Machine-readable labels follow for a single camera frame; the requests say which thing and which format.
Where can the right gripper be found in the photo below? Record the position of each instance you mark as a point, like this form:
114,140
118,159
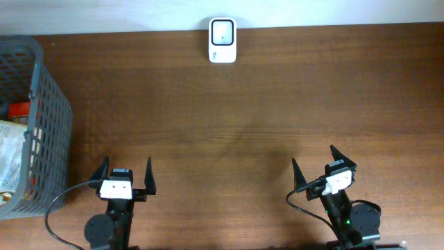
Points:
313,194

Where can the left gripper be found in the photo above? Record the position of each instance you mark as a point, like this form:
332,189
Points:
139,193

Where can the cream snack bag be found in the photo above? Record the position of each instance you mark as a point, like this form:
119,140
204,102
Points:
12,139

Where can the orange spaghetti packet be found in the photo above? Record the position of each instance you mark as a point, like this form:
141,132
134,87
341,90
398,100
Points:
18,110

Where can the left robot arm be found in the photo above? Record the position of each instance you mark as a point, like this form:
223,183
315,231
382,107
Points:
111,229

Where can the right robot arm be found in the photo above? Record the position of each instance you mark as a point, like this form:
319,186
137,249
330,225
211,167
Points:
354,223

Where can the white barcode scanner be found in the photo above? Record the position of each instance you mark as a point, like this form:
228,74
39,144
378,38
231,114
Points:
222,40

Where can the grey plastic mesh basket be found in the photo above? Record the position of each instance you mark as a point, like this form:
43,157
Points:
45,155

